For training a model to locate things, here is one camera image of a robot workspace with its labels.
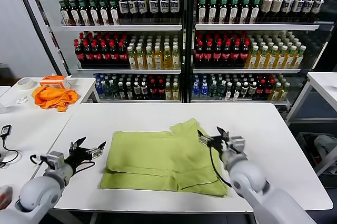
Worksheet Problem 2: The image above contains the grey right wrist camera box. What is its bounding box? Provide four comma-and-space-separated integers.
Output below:
228, 136, 246, 154

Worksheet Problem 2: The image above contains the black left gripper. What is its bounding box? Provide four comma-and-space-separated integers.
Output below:
65, 136, 107, 169

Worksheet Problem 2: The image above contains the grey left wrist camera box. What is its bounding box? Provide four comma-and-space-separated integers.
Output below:
46, 151, 65, 170

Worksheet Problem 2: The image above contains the small dark bottle white cap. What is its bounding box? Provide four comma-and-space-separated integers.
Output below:
248, 81, 257, 100
124, 81, 133, 100
116, 81, 125, 100
232, 82, 241, 100
240, 81, 250, 100
109, 80, 118, 100
224, 82, 233, 100
132, 81, 142, 100
140, 81, 148, 100

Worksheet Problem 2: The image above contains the small blue water bottle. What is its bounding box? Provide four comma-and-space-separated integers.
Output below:
200, 82, 209, 100
191, 82, 200, 100
94, 81, 103, 98

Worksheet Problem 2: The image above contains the dark drink bottle beige label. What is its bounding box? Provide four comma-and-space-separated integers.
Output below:
260, 0, 273, 22
271, 0, 283, 22

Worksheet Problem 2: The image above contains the white side table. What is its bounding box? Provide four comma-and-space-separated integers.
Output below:
0, 77, 101, 115
285, 72, 337, 177

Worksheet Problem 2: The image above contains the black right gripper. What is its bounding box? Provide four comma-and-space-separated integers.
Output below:
197, 126, 232, 156

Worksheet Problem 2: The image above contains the dark drink bottle blue label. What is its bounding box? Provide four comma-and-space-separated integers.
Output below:
301, 0, 314, 22
311, 0, 325, 22
281, 0, 293, 22
127, 0, 139, 24
118, 0, 130, 24
158, 0, 170, 24
169, 0, 181, 24
148, 0, 160, 24
137, 0, 148, 24
291, 0, 303, 22

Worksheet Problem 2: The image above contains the glass drinks display cabinet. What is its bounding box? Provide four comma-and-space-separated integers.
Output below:
10, 0, 337, 106

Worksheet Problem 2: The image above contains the dark tea bottle green cap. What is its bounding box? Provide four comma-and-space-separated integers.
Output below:
207, 0, 219, 24
197, 0, 209, 24
219, 0, 230, 24
108, 0, 120, 26
250, 0, 262, 24
57, 0, 69, 26
97, 0, 110, 26
87, 0, 100, 26
240, 0, 252, 24
67, 0, 80, 26
229, 0, 241, 24
77, 0, 90, 26

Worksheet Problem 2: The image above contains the light green t-shirt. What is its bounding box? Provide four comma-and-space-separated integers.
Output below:
99, 118, 229, 198

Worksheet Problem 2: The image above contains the black power adapter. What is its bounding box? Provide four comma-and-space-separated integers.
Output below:
0, 124, 13, 139

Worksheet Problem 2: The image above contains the grey rounded device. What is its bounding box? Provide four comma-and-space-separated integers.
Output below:
0, 184, 13, 209

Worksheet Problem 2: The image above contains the small green tinted bottle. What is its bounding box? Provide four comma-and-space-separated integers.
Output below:
102, 81, 111, 98
217, 80, 226, 100
209, 80, 218, 100

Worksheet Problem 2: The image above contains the black adapter cable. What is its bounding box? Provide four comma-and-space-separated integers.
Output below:
0, 136, 22, 169

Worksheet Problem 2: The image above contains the small cola bottle red cap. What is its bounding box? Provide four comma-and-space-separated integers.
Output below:
264, 79, 274, 100
149, 79, 158, 100
256, 79, 265, 100
156, 79, 165, 100

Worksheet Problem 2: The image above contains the masking tape roll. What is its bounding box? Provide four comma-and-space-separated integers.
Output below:
15, 78, 37, 91

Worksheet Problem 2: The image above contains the crumpled orange cloth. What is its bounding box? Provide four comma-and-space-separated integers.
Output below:
31, 86, 79, 113

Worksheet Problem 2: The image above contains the black storage crate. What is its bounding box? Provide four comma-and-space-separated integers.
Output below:
295, 131, 337, 177

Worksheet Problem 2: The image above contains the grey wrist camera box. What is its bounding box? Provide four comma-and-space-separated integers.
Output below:
228, 136, 246, 154
46, 151, 65, 170

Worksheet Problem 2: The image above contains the small yellow juice bottle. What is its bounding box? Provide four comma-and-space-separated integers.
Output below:
171, 82, 180, 101
280, 82, 291, 101
164, 82, 173, 101
272, 82, 282, 101

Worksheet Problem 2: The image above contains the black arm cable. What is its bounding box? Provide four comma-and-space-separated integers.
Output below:
29, 154, 96, 175
209, 147, 232, 188

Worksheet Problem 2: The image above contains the grey cloth bundle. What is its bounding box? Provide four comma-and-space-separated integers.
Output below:
313, 134, 337, 168

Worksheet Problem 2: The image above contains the yellow juice bottle green label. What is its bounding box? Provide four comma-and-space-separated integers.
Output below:
171, 45, 182, 70
162, 45, 173, 70
145, 45, 155, 70
246, 45, 260, 69
283, 45, 297, 69
153, 45, 164, 70
127, 46, 138, 70
293, 45, 307, 69
136, 46, 147, 70
274, 45, 288, 69
265, 45, 278, 69
256, 45, 269, 69

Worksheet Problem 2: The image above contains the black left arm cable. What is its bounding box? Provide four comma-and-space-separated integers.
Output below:
29, 154, 96, 175

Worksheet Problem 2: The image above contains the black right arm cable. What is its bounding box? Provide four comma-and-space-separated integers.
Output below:
209, 147, 232, 188

